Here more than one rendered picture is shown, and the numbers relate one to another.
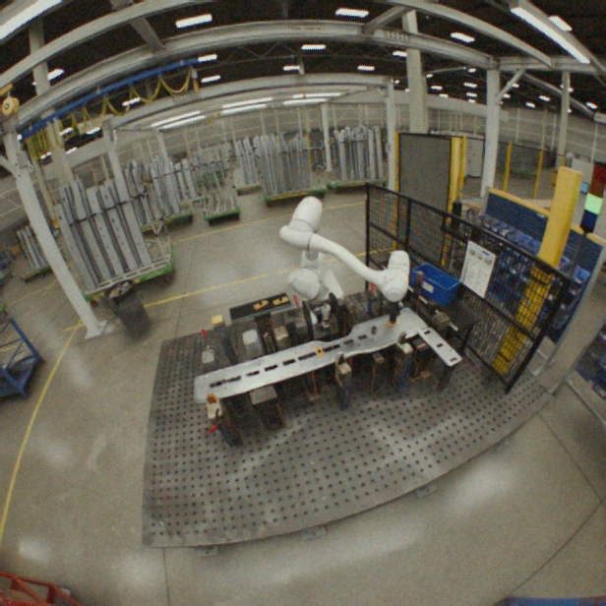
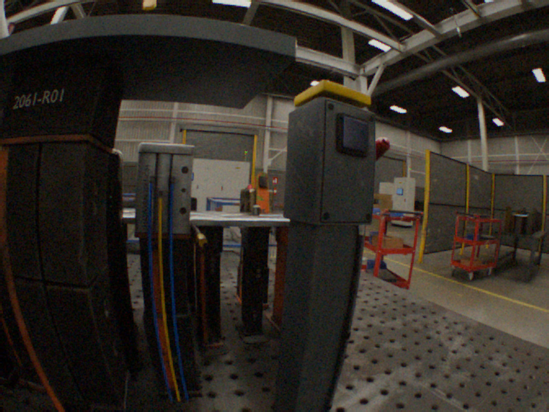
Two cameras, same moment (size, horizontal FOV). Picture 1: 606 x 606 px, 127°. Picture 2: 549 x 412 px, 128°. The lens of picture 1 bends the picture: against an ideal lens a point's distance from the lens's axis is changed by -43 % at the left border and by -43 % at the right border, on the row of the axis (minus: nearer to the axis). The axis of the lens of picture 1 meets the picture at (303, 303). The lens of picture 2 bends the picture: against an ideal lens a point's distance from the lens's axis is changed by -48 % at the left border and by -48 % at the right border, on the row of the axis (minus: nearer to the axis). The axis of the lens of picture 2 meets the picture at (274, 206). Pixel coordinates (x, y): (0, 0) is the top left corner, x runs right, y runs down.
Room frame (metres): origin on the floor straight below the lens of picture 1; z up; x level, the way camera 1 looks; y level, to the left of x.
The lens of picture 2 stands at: (1.42, 0.42, 1.05)
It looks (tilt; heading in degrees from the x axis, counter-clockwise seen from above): 3 degrees down; 171
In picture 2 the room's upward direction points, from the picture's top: 3 degrees clockwise
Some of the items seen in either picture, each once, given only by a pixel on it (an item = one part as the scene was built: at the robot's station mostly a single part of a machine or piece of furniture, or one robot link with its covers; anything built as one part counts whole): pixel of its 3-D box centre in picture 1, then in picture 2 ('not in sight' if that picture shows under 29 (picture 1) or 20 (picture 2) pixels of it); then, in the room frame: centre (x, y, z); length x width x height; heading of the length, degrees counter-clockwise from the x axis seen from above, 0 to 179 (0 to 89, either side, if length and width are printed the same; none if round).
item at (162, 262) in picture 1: (116, 244); not in sight; (4.18, 3.26, 0.88); 1.93 x 1.01 x 1.76; 106
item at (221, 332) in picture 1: (228, 347); (316, 318); (1.18, 0.51, 0.92); 0.08 x 0.08 x 0.44; 14
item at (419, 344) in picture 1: (415, 360); not in sight; (0.93, -0.62, 0.84); 0.11 x 0.10 x 0.28; 14
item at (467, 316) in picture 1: (426, 287); not in sight; (1.39, -0.87, 1.01); 0.90 x 0.22 x 0.03; 14
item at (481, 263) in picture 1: (477, 269); not in sight; (1.13, -1.06, 1.30); 0.23 x 0.02 x 0.31; 14
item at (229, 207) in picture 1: (217, 186); not in sight; (7.71, 1.96, 0.88); 1.91 x 1.00 x 1.76; 11
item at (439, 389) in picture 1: (445, 377); not in sight; (0.76, -0.75, 0.84); 0.11 x 0.06 x 0.29; 14
